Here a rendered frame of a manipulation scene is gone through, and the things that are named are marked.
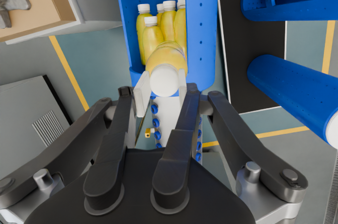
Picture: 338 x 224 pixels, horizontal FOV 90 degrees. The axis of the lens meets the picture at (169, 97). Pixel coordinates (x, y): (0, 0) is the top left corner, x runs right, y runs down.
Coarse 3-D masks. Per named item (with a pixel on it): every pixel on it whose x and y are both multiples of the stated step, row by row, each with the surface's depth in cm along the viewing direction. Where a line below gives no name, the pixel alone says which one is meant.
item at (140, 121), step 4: (148, 104) 173; (136, 116) 143; (144, 116) 150; (136, 120) 137; (140, 120) 137; (136, 124) 132; (140, 124) 134; (136, 128) 127; (140, 128) 133; (136, 132) 122; (136, 136) 120; (136, 140) 119
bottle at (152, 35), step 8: (152, 24) 50; (144, 32) 51; (152, 32) 50; (160, 32) 52; (144, 40) 52; (152, 40) 51; (160, 40) 52; (144, 48) 53; (152, 48) 52; (144, 56) 55
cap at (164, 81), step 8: (152, 72) 22; (160, 72) 21; (168, 72) 21; (176, 72) 22; (152, 80) 21; (160, 80) 21; (168, 80) 21; (176, 80) 21; (152, 88) 22; (160, 88) 22; (168, 88) 22; (176, 88) 22; (160, 96) 22; (168, 96) 22
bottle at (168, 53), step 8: (168, 40) 37; (160, 48) 27; (168, 48) 26; (176, 48) 28; (152, 56) 25; (160, 56) 24; (168, 56) 24; (176, 56) 25; (184, 56) 28; (152, 64) 24; (160, 64) 23; (168, 64) 23; (176, 64) 24; (184, 64) 25
